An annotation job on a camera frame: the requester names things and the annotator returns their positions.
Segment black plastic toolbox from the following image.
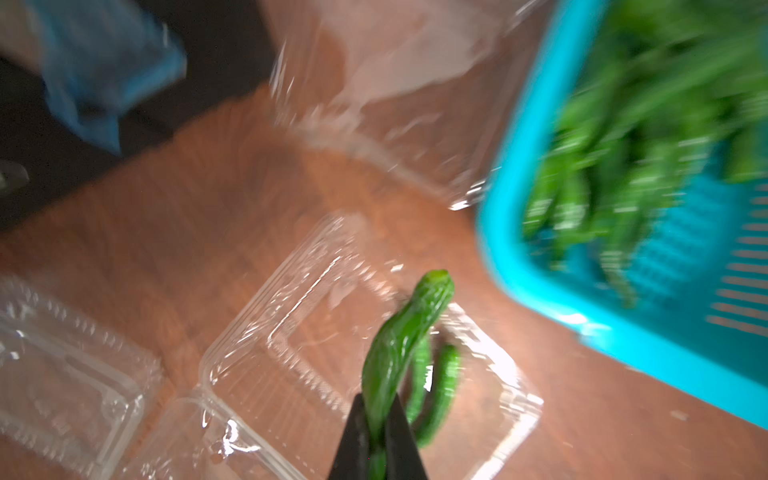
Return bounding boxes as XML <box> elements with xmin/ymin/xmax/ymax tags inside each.
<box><xmin>1</xmin><ymin>1</ymin><xmax>275</xmax><ymax>230</ymax></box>

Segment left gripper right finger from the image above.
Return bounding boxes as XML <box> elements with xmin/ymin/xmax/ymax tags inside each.
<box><xmin>384</xmin><ymin>395</ymin><xmax>428</xmax><ymax>480</ymax></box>

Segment clear clamshell container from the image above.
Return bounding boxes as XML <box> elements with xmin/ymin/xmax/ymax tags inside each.
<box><xmin>121</xmin><ymin>213</ymin><xmax>543</xmax><ymax>479</ymax></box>
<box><xmin>1</xmin><ymin>277</ymin><xmax>163</xmax><ymax>479</ymax></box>
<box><xmin>260</xmin><ymin>1</ymin><xmax>555</xmax><ymax>210</ymax></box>

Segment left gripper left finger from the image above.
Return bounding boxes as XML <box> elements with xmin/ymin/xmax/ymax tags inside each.
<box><xmin>327</xmin><ymin>393</ymin><xmax>370</xmax><ymax>480</ymax></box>

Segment green peppers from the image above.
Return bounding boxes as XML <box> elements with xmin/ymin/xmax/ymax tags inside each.
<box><xmin>521</xmin><ymin>1</ymin><xmax>767</xmax><ymax>308</ymax></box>

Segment teal plastic basket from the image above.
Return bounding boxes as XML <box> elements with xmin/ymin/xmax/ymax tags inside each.
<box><xmin>479</xmin><ymin>1</ymin><xmax>767</xmax><ymax>427</ymax></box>

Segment clear clamshell front container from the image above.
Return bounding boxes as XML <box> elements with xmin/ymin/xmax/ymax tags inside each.
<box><xmin>121</xmin><ymin>213</ymin><xmax>543</xmax><ymax>479</ymax></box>

